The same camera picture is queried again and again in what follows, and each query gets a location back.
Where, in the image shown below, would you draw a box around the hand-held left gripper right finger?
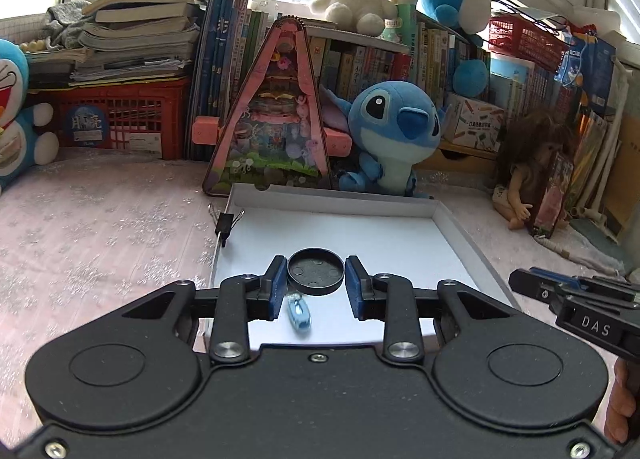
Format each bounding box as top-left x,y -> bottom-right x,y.
344,255 -> 513,366

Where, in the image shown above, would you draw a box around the black round cap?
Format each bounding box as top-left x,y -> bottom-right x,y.
287,248 -> 346,296

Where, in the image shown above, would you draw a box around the stack of flat books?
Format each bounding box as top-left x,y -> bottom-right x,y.
29,0 -> 252,88

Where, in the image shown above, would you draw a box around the small black binder clip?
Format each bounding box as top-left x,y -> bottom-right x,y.
207,203 -> 246,248

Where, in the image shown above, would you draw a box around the grey crumpled cloth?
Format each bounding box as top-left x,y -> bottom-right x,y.
46,1 -> 95,48

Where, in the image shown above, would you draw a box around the dark photo card box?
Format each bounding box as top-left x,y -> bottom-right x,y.
529,151 -> 577,241

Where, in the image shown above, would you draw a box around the blue cat plush toy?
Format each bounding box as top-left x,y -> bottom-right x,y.
0,38 -> 60,196

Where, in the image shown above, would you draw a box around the wooden drawer shelf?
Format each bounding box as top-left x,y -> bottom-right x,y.
414,141 -> 502,191

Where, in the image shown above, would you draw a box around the pink triangular house model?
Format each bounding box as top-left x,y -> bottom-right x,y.
192,16 -> 354,198

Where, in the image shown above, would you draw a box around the upright blue thin books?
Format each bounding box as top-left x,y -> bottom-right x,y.
186,0 -> 254,161

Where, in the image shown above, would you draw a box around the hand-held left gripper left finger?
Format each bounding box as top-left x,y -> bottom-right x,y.
120,255 -> 290,366

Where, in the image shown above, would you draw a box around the blue alien plush toy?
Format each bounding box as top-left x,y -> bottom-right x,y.
319,80 -> 447,198

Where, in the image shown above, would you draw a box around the blue paper bag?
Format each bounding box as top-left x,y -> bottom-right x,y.
556,28 -> 617,116

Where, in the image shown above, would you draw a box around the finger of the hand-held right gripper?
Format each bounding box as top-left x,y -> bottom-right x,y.
508,268 -> 567,301
530,266 -> 640,293

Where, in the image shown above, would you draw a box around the red plastic basket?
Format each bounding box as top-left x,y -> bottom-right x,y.
29,76 -> 194,161

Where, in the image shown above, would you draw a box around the pink snowflake tablecloth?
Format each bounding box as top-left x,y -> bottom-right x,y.
0,146 -> 640,446

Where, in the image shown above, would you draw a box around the brown haired doll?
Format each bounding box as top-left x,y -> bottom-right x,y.
492,108 -> 582,233

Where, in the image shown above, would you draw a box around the colourful printed carton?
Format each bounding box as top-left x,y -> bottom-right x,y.
442,91 -> 507,156

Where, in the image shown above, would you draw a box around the small red mesh basket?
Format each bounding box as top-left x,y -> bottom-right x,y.
487,16 -> 572,73

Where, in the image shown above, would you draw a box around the row of upright books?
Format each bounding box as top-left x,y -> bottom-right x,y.
250,9 -> 621,220

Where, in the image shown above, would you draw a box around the person's right hand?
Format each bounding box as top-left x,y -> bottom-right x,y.
602,356 -> 640,446

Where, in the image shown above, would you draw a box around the small blue clip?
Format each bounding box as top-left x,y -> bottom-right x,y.
286,292 -> 312,335

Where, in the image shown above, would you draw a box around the white cardboard box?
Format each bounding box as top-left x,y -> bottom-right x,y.
204,182 -> 522,351

